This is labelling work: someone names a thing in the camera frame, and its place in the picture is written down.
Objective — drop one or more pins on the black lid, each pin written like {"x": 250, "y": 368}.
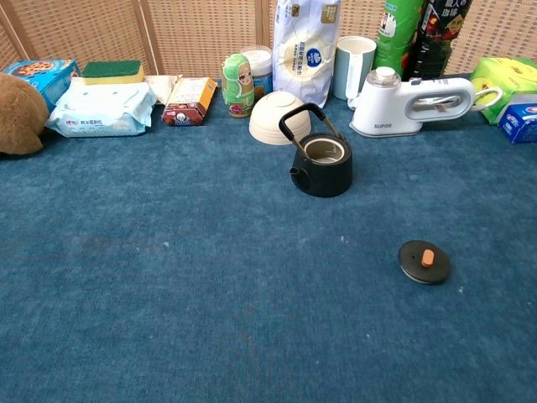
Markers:
{"x": 436, "y": 268}

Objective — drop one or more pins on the blue carpet table covering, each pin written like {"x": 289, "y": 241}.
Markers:
{"x": 168, "y": 252}

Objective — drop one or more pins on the cream ceramic bowl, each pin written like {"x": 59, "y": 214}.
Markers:
{"x": 264, "y": 121}

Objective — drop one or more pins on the green matryoshka doll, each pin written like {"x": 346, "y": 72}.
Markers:
{"x": 237, "y": 84}

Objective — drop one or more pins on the orange brown snack box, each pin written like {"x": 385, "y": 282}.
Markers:
{"x": 189, "y": 101}

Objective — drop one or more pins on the clear cotton swab jar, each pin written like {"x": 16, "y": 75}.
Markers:
{"x": 262, "y": 63}

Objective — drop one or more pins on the white handheld garment steamer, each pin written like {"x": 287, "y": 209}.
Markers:
{"x": 386, "y": 109}

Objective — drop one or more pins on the white paper package bag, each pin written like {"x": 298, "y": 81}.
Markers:
{"x": 306, "y": 54}

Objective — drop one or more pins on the white plastic packet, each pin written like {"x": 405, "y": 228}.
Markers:
{"x": 161, "y": 86}

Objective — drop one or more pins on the pale blue white mug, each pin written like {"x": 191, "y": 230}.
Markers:
{"x": 352, "y": 63}

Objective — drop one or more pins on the woven rattan folding screen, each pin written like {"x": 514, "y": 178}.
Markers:
{"x": 189, "y": 33}

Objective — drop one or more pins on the white blue wet wipes pack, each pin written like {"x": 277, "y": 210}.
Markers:
{"x": 100, "y": 109}

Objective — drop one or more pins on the green yellow sponge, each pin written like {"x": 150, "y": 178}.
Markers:
{"x": 111, "y": 69}

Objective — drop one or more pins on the black coffee bottle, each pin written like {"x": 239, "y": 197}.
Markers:
{"x": 436, "y": 42}

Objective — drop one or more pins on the blue cookie box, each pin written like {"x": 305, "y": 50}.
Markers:
{"x": 50, "y": 80}

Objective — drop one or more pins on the brown plush toy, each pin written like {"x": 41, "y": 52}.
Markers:
{"x": 21, "y": 113}

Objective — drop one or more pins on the blue toothpaste box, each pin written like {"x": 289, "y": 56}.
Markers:
{"x": 520, "y": 124}

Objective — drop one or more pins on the green tissue pack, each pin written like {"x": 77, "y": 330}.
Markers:
{"x": 503, "y": 71}

